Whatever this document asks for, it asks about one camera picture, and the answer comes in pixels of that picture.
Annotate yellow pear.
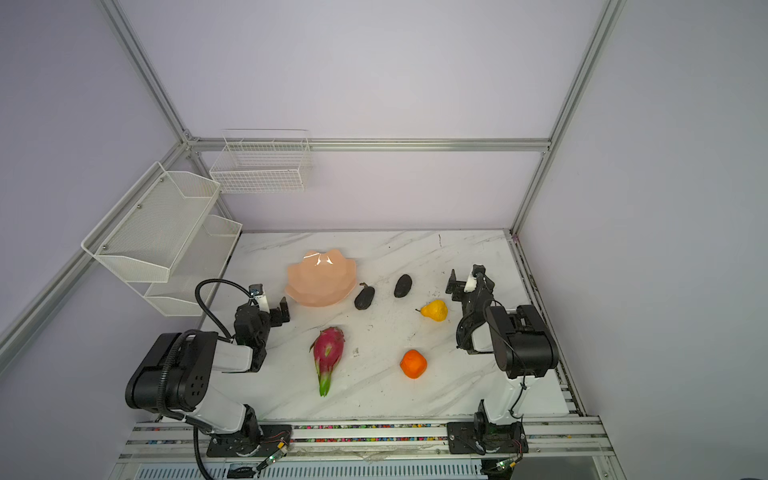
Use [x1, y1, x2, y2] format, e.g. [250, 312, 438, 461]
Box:
[417, 299, 449, 322]

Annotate pink dragon fruit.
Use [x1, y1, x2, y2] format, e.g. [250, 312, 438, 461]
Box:
[310, 327, 345, 397]

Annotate dark avocado with stem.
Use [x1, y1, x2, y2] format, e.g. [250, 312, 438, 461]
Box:
[354, 282, 376, 311]

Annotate orange fruit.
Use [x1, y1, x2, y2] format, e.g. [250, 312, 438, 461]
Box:
[400, 349, 428, 379]

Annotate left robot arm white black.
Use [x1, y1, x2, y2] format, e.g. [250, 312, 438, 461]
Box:
[125, 278, 290, 442]

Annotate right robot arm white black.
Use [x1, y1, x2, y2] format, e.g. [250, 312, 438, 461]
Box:
[446, 264, 559, 424]

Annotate pink flower-shaped fruit bowl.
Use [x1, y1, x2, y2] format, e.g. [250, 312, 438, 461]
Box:
[285, 249, 357, 307]

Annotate lower white mesh shelf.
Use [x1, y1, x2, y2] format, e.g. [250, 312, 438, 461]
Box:
[130, 215, 242, 317]

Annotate white mesh shelf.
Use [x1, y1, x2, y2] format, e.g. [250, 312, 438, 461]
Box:
[81, 162, 221, 283]
[130, 215, 242, 317]

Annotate upper white mesh shelf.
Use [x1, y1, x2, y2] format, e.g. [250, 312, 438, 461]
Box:
[81, 162, 221, 283]

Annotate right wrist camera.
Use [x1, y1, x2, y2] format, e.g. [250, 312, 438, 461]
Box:
[463, 274, 479, 293]

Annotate black corrugated cable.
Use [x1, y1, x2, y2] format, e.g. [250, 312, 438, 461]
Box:
[157, 278, 253, 480]

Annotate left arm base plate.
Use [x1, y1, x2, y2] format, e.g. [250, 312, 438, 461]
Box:
[206, 424, 293, 458]

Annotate white wire basket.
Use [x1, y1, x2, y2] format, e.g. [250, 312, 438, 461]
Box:
[209, 129, 313, 194]

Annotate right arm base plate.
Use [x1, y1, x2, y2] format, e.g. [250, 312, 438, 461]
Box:
[446, 422, 529, 455]

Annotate aluminium mounting rail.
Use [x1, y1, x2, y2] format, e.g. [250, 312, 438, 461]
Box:
[109, 416, 625, 479]

